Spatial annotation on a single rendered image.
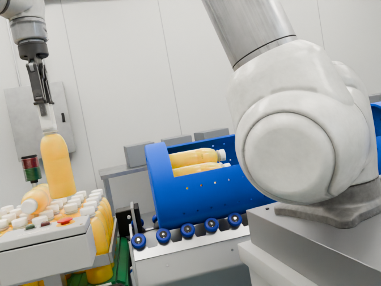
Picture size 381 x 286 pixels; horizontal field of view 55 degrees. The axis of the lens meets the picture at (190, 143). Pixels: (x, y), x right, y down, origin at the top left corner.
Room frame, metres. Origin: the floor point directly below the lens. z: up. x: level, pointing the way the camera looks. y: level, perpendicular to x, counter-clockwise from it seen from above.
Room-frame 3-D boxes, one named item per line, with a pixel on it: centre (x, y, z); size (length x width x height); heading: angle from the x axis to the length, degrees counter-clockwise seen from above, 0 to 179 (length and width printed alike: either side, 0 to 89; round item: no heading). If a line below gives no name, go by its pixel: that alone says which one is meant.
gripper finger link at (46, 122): (0.98, 0.37, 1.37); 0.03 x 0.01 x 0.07; 99
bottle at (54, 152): (1.01, 0.37, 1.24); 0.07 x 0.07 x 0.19
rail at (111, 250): (1.15, 0.29, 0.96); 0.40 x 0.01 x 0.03; 9
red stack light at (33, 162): (1.46, 0.65, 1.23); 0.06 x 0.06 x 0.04
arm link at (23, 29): (1.01, 0.38, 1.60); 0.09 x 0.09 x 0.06
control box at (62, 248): (0.84, 0.37, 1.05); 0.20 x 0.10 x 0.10; 99
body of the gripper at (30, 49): (1.01, 0.38, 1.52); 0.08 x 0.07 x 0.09; 9
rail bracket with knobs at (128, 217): (1.35, 0.29, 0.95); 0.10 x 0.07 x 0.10; 9
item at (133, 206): (1.16, 0.21, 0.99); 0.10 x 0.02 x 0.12; 9
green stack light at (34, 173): (1.46, 0.65, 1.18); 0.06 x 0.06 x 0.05
